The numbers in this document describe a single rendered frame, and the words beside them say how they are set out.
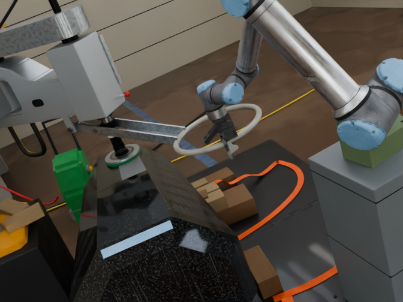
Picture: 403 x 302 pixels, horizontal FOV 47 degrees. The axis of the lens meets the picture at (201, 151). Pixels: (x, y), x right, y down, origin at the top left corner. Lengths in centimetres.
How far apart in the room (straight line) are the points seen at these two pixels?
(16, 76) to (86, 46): 49
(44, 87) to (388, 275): 194
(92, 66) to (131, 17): 484
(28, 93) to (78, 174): 131
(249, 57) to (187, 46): 574
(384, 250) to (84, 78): 163
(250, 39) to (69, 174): 247
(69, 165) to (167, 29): 402
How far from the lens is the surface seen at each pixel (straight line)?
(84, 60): 250
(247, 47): 190
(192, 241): 204
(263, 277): 262
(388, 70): 174
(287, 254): 290
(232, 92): 196
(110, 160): 274
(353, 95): 161
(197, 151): 222
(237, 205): 323
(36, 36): 259
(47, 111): 280
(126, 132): 260
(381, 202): 185
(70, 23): 248
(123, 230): 208
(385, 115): 165
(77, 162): 397
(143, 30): 741
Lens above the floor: 186
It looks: 25 degrees down
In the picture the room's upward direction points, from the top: 20 degrees counter-clockwise
